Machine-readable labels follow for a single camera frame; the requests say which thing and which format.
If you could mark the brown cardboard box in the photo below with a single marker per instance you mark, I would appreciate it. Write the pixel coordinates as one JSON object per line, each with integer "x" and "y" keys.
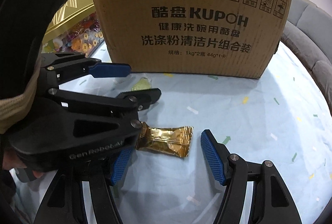
{"x": 181, "y": 5}

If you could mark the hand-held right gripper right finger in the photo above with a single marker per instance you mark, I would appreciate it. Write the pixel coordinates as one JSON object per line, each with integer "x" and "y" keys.
{"x": 211, "y": 156}

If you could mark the person's left forearm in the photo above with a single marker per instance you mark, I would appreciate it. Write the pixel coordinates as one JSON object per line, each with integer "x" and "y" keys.
{"x": 20, "y": 109}

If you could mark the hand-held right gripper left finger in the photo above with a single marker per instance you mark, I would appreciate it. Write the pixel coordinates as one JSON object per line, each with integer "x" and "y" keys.
{"x": 120, "y": 166}

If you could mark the pale green candy packet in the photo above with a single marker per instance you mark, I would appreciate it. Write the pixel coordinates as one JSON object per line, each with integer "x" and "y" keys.
{"x": 141, "y": 85}

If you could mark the gold lid candy container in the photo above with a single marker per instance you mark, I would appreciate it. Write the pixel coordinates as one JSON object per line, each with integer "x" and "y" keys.
{"x": 75, "y": 11}

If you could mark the light blue patterned cloth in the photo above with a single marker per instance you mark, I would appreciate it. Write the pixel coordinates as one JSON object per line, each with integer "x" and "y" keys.
{"x": 246, "y": 109}

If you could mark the grey curved sofa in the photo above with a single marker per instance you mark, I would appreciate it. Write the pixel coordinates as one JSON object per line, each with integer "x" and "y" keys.
{"x": 311, "y": 31}

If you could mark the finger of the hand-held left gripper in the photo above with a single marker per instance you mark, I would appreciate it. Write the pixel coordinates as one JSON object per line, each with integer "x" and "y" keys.
{"x": 145, "y": 98}
{"x": 111, "y": 70}

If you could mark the gold foil snack packet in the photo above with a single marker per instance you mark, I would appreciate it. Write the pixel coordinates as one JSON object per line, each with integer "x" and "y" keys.
{"x": 163, "y": 139}

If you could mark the person's left hand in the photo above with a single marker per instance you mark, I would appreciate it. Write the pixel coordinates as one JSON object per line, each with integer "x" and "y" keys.
{"x": 11, "y": 160}

